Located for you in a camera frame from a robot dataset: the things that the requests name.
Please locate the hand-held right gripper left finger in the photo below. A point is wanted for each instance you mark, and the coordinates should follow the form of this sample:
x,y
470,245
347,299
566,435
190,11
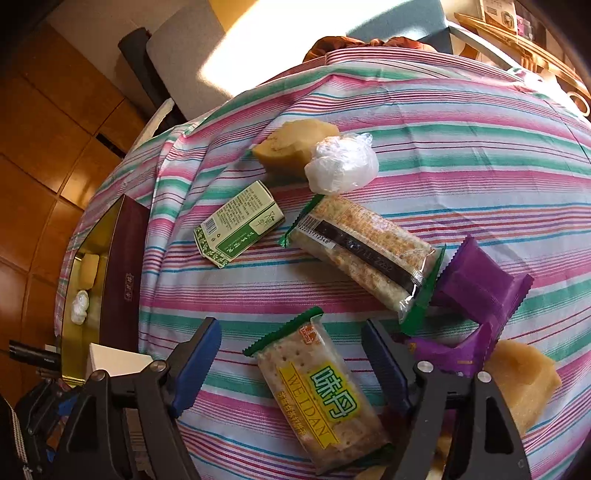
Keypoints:
x,y
198,364

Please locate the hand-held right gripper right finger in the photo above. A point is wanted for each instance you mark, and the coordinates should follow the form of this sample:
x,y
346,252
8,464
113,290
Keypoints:
x,y
388,364

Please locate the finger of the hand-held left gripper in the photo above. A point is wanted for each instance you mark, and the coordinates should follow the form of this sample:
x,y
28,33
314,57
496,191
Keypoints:
x,y
41,415

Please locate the cracker packet with yellow label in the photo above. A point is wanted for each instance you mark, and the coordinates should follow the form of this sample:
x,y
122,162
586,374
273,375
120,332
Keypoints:
x,y
314,392

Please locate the maroon gift box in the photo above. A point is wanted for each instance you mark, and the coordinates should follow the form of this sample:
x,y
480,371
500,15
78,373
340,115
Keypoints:
x,y
124,258

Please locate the green tea box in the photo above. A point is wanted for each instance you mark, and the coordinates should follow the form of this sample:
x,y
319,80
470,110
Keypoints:
x,y
240,221

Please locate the plastic-wrapped white ball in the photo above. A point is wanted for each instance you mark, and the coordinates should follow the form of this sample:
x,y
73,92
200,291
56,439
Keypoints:
x,y
79,307
341,164

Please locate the purple snack packet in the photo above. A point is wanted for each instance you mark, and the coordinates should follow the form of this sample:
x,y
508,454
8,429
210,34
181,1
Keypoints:
x,y
452,355
480,286

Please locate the small white box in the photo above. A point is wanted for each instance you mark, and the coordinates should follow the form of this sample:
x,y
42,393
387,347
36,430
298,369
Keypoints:
x,y
115,360

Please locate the yellow sponge block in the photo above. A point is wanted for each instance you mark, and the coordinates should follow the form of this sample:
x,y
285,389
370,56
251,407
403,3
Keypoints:
x,y
521,378
281,147
90,270

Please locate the long clear cracker packet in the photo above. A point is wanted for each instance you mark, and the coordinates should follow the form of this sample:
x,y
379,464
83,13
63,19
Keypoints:
x,y
364,244

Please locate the wooden cabinet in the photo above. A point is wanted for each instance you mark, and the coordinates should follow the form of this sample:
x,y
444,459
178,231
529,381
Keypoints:
x,y
46,138

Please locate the striped sheet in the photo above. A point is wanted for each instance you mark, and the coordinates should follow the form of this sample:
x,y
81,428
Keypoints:
x,y
461,138

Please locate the grey chair panel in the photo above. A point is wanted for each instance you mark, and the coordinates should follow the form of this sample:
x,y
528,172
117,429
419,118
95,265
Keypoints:
x,y
189,60

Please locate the grey-blue chair seat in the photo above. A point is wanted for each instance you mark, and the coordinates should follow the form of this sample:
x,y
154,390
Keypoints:
x,y
397,23

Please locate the wooden rack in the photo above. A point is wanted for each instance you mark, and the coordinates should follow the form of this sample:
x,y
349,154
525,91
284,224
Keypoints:
x,y
531,50

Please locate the white printed carton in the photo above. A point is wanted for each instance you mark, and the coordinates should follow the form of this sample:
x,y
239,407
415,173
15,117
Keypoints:
x,y
498,14

